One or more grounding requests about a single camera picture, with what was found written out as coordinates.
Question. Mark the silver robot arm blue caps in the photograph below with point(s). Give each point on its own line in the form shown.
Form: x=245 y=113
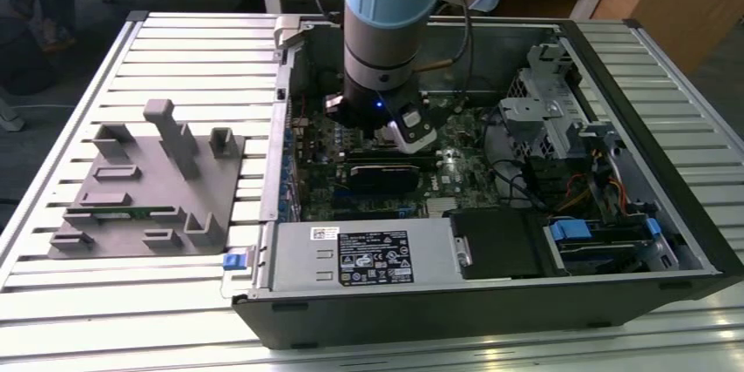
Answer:
x=377 y=41

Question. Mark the black RAM slot row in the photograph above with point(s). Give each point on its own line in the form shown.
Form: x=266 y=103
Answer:
x=377 y=157

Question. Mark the black graphics card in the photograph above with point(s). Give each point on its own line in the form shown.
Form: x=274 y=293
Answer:
x=382 y=180

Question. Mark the green motherboard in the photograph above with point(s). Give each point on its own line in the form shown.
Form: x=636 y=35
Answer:
x=465 y=171

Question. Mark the black expansion slot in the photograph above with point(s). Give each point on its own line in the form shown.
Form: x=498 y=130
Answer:
x=365 y=214

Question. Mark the grey round fan shroud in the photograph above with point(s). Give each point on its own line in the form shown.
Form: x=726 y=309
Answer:
x=500 y=145

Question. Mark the silver chipset heatsink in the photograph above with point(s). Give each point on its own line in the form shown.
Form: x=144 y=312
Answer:
x=442 y=206

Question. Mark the silver perforated drive cage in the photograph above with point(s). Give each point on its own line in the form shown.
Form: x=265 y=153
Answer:
x=525 y=112

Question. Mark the silver power supply unit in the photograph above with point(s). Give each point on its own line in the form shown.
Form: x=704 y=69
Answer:
x=296 y=259

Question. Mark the black plastic drive cover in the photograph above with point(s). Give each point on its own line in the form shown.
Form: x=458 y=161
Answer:
x=493 y=245

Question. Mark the blue case release latch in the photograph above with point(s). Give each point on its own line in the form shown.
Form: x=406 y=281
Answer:
x=234 y=259

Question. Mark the grey parts rack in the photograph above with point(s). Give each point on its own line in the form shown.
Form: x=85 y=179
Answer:
x=174 y=232

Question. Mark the blue disk carrier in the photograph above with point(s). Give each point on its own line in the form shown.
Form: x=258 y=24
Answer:
x=568 y=230

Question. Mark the black open PC case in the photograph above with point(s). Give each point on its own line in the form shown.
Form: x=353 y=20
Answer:
x=406 y=319

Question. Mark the small blue bay clip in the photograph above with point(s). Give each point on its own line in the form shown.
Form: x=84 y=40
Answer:
x=652 y=227

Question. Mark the wooden cabinet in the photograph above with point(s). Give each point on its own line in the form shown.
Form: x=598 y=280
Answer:
x=685 y=6

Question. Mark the metal disk bay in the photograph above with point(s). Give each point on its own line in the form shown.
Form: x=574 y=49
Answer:
x=662 y=254

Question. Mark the grey stand foot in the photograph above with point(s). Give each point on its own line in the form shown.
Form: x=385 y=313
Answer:
x=10 y=121

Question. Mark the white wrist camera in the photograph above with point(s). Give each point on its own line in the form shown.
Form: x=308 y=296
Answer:
x=414 y=134

